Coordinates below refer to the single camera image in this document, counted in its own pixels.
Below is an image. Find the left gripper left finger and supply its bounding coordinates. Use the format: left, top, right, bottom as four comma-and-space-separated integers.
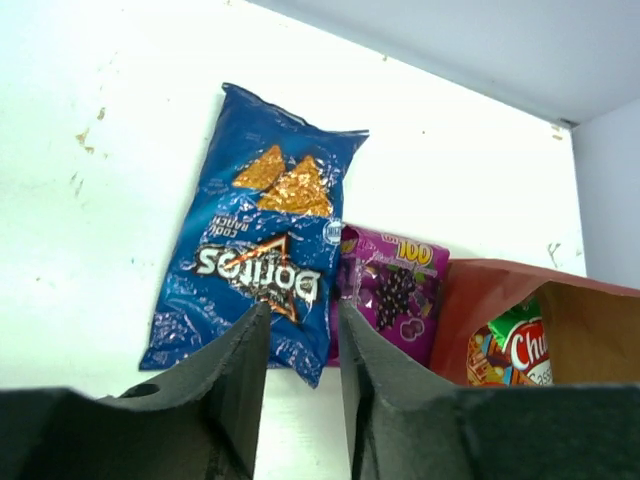
101, 303, 270, 479

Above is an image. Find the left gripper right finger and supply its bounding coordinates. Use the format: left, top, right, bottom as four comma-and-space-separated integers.
339, 301, 460, 479

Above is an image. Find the red snack bag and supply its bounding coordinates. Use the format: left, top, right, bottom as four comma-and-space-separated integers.
466, 326, 533, 387

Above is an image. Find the purple grape candy bag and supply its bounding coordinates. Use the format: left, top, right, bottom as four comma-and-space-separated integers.
328, 224, 450, 367

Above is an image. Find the green Chubby cassava chips bag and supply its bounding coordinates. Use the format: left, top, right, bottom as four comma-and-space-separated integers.
488, 295, 553, 386

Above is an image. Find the blue Doritos chips bag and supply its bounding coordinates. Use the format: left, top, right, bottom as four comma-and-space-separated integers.
139, 83, 368, 386

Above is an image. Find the red brown paper bag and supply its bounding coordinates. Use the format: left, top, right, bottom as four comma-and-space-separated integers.
429, 259, 639, 385

